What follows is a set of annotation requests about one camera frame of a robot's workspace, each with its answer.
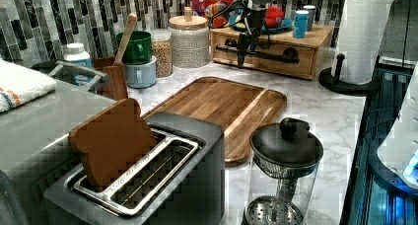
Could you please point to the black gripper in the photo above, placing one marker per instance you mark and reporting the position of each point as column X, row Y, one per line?
column 256, row 18

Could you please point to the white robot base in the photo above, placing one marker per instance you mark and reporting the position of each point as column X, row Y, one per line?
column 398, row 152

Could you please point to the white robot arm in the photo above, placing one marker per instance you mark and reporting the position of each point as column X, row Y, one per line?
column 245, row 11

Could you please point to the wooden drawer box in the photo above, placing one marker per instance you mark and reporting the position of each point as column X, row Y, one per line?
column 276, row 53

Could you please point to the red apple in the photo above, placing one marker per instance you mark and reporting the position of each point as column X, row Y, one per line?
column 274, row 17

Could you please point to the blue fruit plate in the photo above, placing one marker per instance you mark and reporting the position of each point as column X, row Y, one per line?
column 236, row 24

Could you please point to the red cereal box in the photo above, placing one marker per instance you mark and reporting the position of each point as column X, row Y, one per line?
column 206, row 11

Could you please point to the blue can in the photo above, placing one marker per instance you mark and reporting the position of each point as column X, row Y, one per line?
column 300, row 24

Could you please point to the grey ceramic jar wooden lid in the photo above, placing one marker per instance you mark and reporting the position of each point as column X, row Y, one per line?
column 190, row 40

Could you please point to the wooden cutting board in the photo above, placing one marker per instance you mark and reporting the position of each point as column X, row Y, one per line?
column 238, row 107

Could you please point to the grey metal can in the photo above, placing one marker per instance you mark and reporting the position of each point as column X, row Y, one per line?
column 311, row 9

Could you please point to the black paper towel holder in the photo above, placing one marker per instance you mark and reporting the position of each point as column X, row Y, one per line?
column 332, row 81

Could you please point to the glass jar of grains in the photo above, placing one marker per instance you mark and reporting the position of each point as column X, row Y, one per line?
column 162, row 50

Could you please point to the green mug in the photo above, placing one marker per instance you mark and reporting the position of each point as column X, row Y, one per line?
column 138, row 49

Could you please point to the light blue mug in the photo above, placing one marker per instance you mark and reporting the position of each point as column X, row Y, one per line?
column 141, row 76

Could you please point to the white paper towel roll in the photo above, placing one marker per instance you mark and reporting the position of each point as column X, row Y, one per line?
column 360, row 34

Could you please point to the wooden spoon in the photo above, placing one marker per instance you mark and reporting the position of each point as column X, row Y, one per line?
column 129, row 28

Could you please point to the glass french press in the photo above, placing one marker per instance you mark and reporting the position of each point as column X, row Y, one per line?
column 282, row 172

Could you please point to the brown wooden utensil holder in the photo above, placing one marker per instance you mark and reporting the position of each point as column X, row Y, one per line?
column 117, row 88

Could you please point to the grey two-slot toaster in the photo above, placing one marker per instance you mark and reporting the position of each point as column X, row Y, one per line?
column 181, row 182

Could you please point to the brown wooden toast slice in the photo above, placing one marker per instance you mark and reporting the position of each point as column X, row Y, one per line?
column 111, row 142

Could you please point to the white pill bottle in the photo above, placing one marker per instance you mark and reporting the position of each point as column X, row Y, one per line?
column 76, row 53

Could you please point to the grey metal dish rack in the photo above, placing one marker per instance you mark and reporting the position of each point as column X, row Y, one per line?
column 98, row 78

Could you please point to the white striped towel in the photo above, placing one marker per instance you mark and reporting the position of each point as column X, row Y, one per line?
column 19, row 85

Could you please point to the black drawer handle bar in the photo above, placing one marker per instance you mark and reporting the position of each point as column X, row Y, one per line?
column 289, row 55

